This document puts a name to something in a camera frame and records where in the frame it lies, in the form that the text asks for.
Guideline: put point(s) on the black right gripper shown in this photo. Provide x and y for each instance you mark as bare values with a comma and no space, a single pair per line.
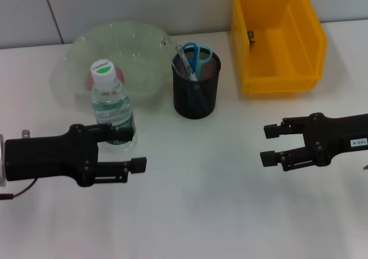
336,135

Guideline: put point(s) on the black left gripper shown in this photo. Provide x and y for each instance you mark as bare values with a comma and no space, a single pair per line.
49,158

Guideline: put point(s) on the clear water bottle green label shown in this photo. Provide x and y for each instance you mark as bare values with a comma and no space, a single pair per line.
115,109

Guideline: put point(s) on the pink peach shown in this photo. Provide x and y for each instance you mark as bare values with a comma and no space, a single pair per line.
120,74

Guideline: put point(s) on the grey white ballpoint pen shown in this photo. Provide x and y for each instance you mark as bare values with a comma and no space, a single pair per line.
185,61

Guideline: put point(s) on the blue scissors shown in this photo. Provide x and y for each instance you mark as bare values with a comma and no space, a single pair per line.
198,64

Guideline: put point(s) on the green plastic wrapper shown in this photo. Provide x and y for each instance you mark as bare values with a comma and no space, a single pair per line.
251,36

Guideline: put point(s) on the clear plastic ruler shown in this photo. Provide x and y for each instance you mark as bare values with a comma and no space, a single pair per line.
166,43

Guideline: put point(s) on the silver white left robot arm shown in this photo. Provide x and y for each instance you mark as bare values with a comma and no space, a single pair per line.
1,161

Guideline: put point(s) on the black mesh pen cup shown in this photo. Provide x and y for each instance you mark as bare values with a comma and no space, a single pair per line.
195,98

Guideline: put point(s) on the pale green glass fruit plate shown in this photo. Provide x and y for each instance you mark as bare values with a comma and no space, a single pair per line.
129,46

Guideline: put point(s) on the yellow plastic bin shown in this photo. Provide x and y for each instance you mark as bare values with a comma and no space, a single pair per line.
273,54

